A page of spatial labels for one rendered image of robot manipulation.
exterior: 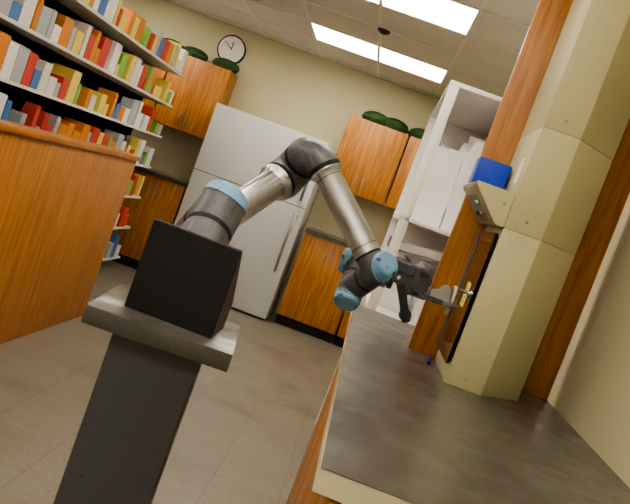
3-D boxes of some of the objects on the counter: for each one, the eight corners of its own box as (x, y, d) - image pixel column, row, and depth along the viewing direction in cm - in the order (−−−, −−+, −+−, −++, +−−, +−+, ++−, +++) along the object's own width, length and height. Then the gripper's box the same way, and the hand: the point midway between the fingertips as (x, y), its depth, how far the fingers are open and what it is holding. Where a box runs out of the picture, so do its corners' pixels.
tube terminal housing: (506, 387, 243) (594, 164, 238) (527, 413, 211) (629, 156, 205) (434, 359, 245) (520, 137, 239) (443, 382, 212) (543, 126, 207)
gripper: (397, 260, 212) (468, 287, 211) (395, 259, 222) (463, 284, 221) (386, 288, 213) (457, 315, 211) (385, 286, 223) (452, 311, 222)
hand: (452, 307), depth 216 cm, fingers closed, pressing on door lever
